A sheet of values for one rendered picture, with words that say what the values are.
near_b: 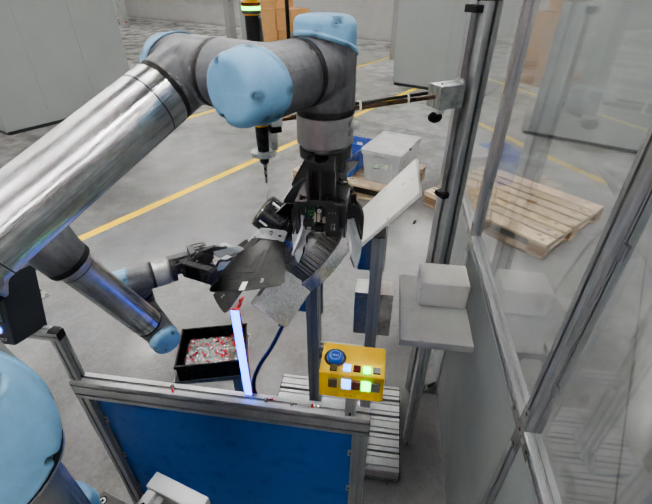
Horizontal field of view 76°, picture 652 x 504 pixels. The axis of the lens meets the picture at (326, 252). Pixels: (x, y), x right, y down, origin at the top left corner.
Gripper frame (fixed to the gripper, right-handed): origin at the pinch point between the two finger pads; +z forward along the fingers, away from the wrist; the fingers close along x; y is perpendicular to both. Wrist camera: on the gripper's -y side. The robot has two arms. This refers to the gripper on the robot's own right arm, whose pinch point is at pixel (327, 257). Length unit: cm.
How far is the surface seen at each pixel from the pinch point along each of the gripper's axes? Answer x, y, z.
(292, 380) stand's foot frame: -30, -83, 140
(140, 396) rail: -58, -12, 65
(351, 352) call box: 3.9, -16.7, 40.8
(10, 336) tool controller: -83, -7, 38
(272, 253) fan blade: -22, -41, 29
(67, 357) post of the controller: -77, -13, 52
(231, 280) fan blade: -31, -29, 31
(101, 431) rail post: -77, -12, 87
